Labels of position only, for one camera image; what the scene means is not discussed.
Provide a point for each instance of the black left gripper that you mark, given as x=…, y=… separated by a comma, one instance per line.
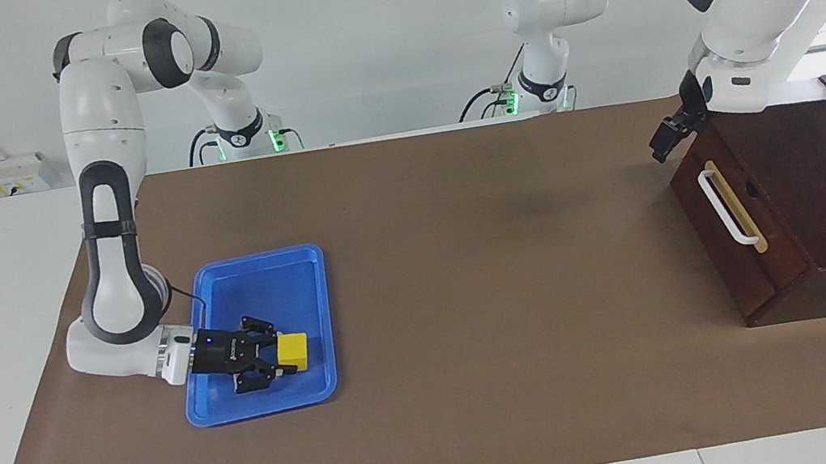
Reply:
x=695, y=100

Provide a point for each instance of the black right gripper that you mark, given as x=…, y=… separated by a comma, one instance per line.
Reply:
x=218, y=353

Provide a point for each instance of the yellow cube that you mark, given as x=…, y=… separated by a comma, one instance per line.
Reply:
x=292, y=352

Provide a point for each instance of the wooden drawer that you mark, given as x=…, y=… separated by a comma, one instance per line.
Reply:
x=783, y=267

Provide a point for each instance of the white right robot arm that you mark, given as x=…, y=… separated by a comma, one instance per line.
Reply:
x=102, y=123

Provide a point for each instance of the blue plastic tray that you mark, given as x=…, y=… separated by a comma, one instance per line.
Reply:
x=283, y=292

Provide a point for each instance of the brown table mat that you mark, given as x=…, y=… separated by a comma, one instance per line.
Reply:
x=485, y=385

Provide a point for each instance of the white wall socket box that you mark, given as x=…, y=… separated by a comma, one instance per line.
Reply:
x=8, y=176

